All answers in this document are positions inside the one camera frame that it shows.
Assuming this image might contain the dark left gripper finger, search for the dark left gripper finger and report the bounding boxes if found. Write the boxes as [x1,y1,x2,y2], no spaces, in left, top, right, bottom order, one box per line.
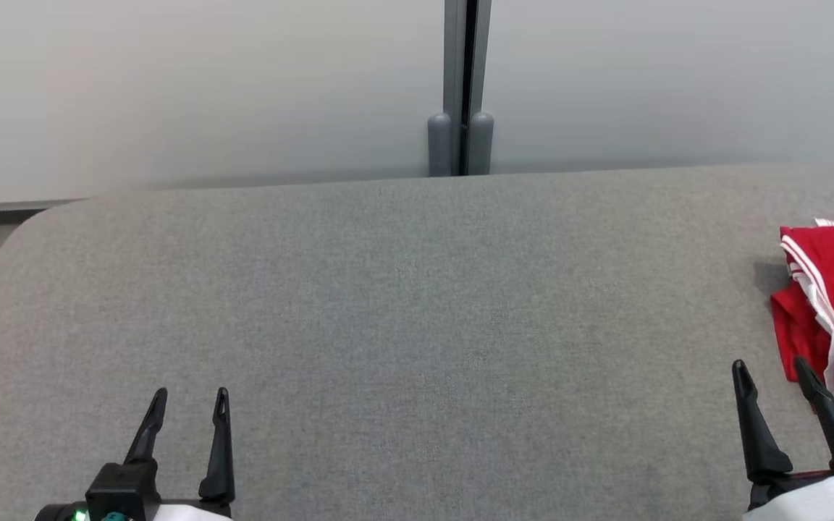
[198,387,236,504]
[124,388,169,466]

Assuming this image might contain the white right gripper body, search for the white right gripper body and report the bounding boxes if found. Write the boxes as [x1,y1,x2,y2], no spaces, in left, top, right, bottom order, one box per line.
[743,470,834,521]

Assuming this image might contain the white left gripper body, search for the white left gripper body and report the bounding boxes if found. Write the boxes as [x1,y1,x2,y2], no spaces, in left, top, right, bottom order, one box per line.
[33,499,234,521]

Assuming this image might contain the red shorts with navy number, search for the red shorts with navy number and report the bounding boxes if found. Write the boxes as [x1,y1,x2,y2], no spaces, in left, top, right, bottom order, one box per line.
[770,217,834,384]

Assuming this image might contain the grey wall base rail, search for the grey wall base rail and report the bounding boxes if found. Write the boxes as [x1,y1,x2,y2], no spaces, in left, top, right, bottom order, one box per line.
[0,199,89,216]

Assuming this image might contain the grey partition post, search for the grey partition post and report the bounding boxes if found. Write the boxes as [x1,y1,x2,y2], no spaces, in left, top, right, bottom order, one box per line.
[428,0,494,178]

